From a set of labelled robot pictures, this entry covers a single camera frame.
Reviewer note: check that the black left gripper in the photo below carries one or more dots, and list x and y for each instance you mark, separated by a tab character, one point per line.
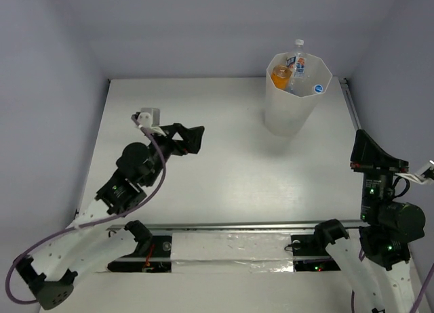
175	139

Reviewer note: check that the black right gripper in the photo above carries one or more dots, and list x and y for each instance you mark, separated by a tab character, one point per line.
365	154

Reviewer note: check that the blue orange label clear bottle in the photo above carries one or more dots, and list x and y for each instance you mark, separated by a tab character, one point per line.
296	60

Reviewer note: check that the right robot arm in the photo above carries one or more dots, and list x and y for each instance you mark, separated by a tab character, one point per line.
379	252

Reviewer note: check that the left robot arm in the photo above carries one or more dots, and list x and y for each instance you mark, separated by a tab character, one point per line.
48	271

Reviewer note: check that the white octagonal bin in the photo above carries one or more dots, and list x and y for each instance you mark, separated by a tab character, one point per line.
286	110

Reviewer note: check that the white foam board cover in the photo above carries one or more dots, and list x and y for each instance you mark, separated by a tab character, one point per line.
247	272

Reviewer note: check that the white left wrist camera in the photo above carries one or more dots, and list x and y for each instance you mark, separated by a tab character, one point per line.
148	119

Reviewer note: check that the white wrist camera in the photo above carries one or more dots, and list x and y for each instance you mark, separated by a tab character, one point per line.
423	176
148	119

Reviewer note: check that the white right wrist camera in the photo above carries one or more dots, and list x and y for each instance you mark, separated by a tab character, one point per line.
423	176

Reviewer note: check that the aluminium rail front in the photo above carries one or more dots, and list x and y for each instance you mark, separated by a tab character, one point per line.
117	224

